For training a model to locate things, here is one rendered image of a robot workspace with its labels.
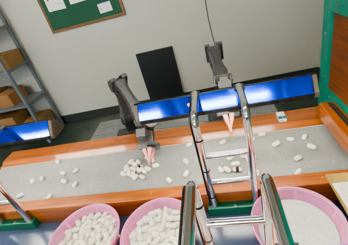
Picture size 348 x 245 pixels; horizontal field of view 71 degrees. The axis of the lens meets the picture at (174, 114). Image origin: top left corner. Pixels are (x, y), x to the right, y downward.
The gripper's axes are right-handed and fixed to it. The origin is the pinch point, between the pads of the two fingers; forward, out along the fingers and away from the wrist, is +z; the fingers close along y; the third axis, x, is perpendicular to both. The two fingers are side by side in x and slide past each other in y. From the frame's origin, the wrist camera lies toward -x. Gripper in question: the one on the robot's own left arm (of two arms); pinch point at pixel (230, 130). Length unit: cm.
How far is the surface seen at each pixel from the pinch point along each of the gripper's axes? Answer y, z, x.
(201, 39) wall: -14, -143, 138
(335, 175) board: 31.7, 22.9, -10.0
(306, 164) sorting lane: 26.2, 17.6, -0.5
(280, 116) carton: 23.9, -6.5, 14.5
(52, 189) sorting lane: -88, 17, 0
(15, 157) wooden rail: -129, -5, 16
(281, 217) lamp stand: 5, 29, -61
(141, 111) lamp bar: -30.6, -5.4, -26.4
